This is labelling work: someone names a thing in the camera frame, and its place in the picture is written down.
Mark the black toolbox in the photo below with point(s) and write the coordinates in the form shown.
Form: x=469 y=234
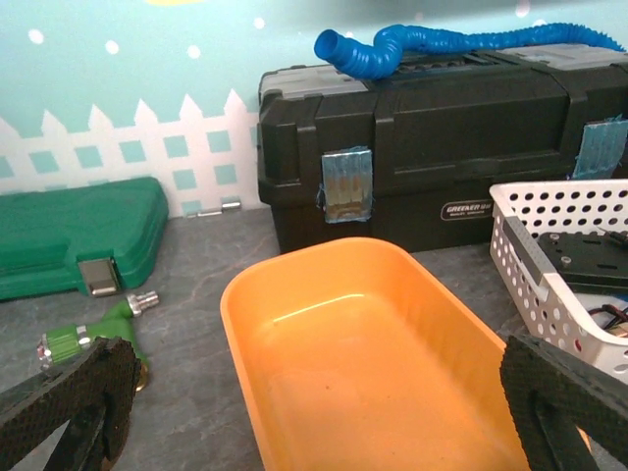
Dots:
x=411 y=158

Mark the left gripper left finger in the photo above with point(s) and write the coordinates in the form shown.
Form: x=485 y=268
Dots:
x=90 y=394

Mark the white perforated basket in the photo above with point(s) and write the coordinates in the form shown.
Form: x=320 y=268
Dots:
x=547 y=305

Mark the orange plastic tray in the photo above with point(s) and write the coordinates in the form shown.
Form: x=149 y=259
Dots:
x=352 y=356

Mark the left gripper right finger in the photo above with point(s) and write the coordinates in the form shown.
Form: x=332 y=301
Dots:
x=556 y=400

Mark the black perforated metal plate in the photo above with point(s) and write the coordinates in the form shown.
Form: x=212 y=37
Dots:
x=593 y=264

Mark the green tool case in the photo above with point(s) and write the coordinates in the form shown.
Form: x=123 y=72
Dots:
x=98 y=240

